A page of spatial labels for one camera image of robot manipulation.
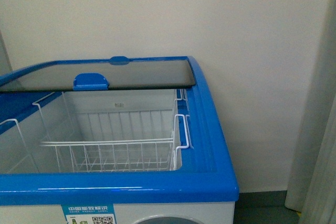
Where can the white blue chest freezer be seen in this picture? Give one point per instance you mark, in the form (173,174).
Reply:
(203,190)

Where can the sliding glass freezer lid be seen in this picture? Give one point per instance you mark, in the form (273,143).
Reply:
(100,76)

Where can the blue energy label sticker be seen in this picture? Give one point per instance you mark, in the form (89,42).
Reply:
(89,214)

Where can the white wire freezer basket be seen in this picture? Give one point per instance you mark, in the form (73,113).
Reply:
(93,131)

